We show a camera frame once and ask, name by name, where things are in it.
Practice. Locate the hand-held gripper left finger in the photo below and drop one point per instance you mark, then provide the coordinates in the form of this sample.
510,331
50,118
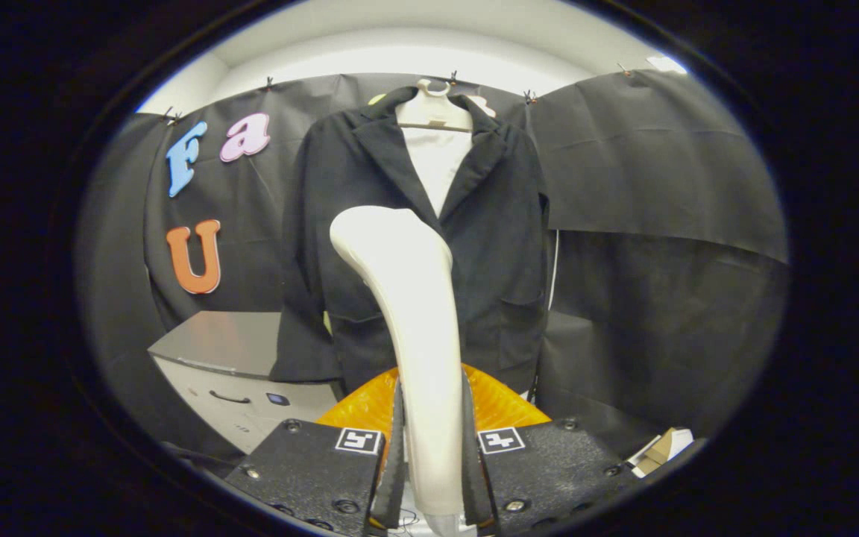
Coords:
394,477

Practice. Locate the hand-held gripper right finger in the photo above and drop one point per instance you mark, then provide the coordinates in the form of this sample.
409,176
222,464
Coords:
474,477

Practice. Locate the white garment steamer head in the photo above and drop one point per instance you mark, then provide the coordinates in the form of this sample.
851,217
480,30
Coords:
422,321

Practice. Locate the black jacket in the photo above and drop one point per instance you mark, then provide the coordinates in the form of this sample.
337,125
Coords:
496,246

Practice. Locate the small cardboard box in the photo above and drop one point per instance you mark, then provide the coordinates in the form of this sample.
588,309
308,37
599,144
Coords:
661,447

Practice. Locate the grey cabinet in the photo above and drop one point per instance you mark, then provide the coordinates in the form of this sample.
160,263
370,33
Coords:
213,343

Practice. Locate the white dress form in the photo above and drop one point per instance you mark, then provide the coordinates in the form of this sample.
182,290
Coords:
437,164

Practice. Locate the black backdrop cloth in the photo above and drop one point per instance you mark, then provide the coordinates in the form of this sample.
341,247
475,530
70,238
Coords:
661,186

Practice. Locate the row of small backdrop clips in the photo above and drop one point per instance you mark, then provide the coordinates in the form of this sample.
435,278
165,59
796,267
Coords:
529,96

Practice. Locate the small ceiling light panel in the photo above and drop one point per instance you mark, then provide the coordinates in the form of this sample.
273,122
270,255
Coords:
666,65

